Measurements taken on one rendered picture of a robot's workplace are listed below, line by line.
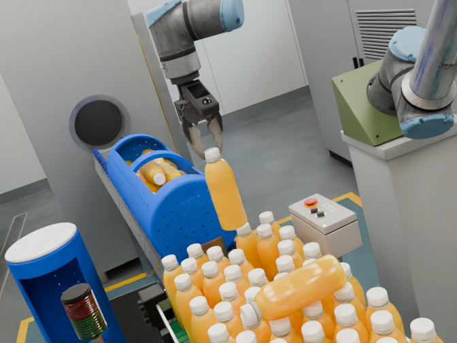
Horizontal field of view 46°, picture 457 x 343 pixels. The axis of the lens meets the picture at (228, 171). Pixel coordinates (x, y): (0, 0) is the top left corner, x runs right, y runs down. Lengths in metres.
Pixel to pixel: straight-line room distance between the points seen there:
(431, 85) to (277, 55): 5.54
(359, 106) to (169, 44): 0.85
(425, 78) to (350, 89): 0.45
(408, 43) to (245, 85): 5.28
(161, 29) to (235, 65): 5.62
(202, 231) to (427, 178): 0.78
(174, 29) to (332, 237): 0.65
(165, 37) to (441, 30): 0.65
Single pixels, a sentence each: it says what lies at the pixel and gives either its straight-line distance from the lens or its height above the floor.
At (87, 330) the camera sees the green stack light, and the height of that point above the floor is 1.18.
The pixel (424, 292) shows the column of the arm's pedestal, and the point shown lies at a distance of 2.10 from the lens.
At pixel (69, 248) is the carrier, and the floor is 1.00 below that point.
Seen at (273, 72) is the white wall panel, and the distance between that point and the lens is 7.01.
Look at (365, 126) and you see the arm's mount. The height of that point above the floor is 1.16.
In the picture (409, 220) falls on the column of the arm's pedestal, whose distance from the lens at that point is 1.94.
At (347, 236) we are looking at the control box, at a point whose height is 1.05.
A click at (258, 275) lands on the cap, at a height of 1.11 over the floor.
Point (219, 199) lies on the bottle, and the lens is 1.34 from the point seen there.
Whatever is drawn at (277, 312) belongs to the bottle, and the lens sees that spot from 1.05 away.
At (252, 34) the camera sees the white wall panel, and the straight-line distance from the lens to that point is 6.90.
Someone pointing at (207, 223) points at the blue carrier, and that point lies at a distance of 1.65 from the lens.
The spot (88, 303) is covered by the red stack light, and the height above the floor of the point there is 1.24.
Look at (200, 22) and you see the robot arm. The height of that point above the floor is 1.67.
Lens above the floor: 1.75
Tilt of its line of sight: 19 degrees down
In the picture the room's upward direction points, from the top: 17 degrees counter-clockwise
